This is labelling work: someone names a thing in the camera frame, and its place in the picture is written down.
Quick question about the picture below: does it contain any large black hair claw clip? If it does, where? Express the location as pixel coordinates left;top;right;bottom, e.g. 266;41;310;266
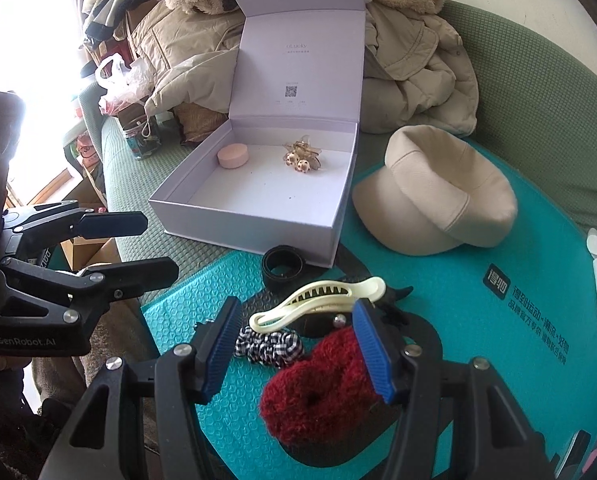
298;285;414;338

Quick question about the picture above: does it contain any brown woven cushion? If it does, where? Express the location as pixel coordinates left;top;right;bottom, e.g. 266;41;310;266
178;102;229;143

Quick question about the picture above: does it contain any cream hair claw clip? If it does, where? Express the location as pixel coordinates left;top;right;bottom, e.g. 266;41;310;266
248;276;387;333

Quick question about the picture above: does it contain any black elastic band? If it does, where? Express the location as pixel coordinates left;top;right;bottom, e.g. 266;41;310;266
262;245;305;291

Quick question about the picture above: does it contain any glass jar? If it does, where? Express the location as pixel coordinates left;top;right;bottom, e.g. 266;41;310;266
117;107;162;161

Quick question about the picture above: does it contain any pink round compact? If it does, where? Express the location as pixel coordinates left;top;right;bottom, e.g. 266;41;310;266
217;144;249;168

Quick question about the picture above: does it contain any teal bubble mailer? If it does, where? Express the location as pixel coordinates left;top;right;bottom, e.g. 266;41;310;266
141;155;597;480

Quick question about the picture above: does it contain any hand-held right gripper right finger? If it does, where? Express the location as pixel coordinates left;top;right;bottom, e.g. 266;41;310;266
353;300;554;480

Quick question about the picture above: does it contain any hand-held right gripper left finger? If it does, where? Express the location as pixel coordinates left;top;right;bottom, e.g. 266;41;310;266
38;296;243;480

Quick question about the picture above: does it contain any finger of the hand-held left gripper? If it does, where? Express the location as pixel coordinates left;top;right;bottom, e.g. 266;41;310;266
3;200;149;257
0;257;180;333

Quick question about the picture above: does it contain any lavender gift box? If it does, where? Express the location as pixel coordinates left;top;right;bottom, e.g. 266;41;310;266
148;0;367;268

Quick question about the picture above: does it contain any green textured sofa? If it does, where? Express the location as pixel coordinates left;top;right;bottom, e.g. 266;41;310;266
78;0;597;286

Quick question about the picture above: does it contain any cardboard box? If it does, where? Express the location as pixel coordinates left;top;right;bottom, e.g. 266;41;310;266
61;160;122;271

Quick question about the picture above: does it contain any black white checkered scrunchie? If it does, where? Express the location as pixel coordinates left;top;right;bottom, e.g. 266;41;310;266
234;325;304;371

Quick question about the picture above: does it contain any red fuzzy scrunchie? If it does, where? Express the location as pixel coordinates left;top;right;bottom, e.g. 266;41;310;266
259;327;404;448

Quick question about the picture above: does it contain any beige newsboy cap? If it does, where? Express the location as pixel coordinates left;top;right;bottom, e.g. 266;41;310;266
353;125;518;255

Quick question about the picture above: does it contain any white plastic bag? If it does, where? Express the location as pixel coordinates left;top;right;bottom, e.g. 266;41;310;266
94;55;154;116

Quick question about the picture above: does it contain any beige puffer jacket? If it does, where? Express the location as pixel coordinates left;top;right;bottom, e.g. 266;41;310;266
128;0;479;136

